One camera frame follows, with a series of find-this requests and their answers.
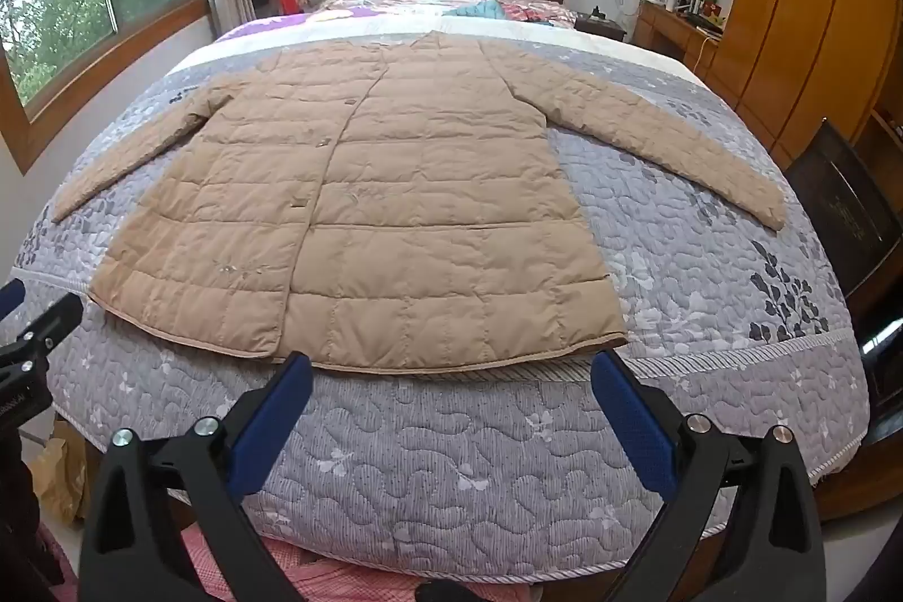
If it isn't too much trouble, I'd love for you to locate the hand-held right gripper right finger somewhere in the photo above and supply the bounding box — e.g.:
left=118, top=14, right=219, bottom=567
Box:
left=591, top=350, right=828, bottom=602

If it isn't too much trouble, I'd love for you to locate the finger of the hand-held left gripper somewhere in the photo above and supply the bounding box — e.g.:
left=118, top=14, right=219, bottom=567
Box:
left=0, top=292, right=84, bottom=392
left=0, top=279, right=27, bottom=321

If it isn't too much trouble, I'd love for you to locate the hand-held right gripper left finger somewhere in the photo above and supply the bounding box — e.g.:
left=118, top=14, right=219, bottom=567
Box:
left=79, top=351, right=315, bottom=602

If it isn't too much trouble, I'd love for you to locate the beige quilted jacket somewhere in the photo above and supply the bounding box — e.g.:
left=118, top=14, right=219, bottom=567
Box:
left=52, top=29, right=787, bottom=376

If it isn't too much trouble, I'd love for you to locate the brown paper bag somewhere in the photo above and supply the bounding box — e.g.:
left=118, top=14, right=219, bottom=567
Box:
left=28, top=419, right=89, bottom=525

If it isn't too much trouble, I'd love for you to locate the pink quilted garment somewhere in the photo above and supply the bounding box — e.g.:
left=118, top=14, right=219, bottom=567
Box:
left=35, top=521, right=509, bottom=602

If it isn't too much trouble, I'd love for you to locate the grey floral quilt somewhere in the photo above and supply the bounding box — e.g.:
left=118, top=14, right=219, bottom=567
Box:
left=0, top=34, right=872, bottom=575

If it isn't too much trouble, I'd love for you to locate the large wooden framed window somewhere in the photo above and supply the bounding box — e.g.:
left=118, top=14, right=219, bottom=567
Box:
left=0, top=0, right=213, bottom=176

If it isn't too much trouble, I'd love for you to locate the black chair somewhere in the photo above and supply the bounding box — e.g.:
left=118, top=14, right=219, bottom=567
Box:
left=783, top=117, right=903, bottom=300

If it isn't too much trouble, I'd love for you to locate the wooden desk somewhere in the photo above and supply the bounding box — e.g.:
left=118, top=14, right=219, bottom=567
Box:
left=631, top=0, right=721, bottom=74

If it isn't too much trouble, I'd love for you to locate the dark nightstand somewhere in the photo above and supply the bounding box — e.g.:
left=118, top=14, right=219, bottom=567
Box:
left=573, top=6, right=628, bottom=42

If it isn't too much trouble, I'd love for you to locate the purple and white blanket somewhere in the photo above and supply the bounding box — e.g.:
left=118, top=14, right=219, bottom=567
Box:
left=169, top=4, right=707, bottom=85

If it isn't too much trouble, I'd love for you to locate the wooden wardrobe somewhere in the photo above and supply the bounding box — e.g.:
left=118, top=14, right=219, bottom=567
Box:
left=663, top=0, right=903, bottom=173

